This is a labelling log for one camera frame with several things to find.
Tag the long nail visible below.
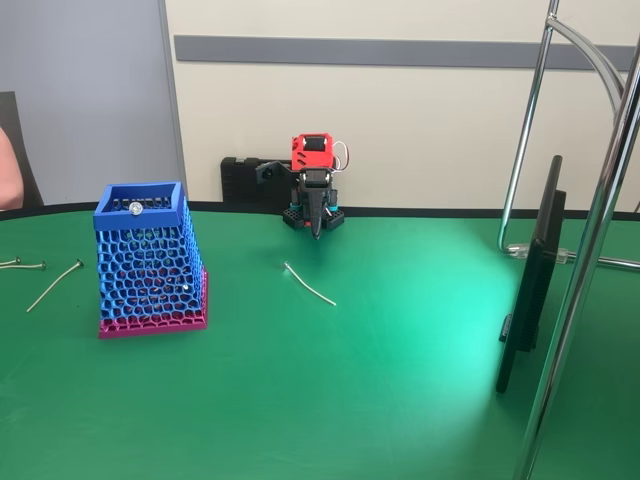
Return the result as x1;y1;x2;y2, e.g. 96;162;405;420
26;258;85;314
282;260;337;306

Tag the blue pink mesh basket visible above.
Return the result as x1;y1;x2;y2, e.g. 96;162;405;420
93;180;210;341

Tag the black ribbed box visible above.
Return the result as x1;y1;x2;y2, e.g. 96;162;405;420
221;156;294;204

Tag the green table cloth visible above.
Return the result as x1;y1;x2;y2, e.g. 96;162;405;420
0;199;640;480

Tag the clear plastic clip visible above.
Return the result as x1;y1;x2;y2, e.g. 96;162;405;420
505;242;571;265

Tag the black monitor on right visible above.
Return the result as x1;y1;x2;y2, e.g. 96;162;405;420
494;154;569;396

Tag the chrome tube stand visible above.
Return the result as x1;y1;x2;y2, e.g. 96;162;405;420
497;0;640;480

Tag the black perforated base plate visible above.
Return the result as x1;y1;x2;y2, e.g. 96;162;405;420
282;205;347;231

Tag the red white servo cable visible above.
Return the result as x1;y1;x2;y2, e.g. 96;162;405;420
331;141;352;175

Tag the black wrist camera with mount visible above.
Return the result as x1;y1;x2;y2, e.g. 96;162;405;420
254;158;292;187

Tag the grey wall rail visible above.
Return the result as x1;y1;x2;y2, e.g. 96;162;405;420
173;34;636;71

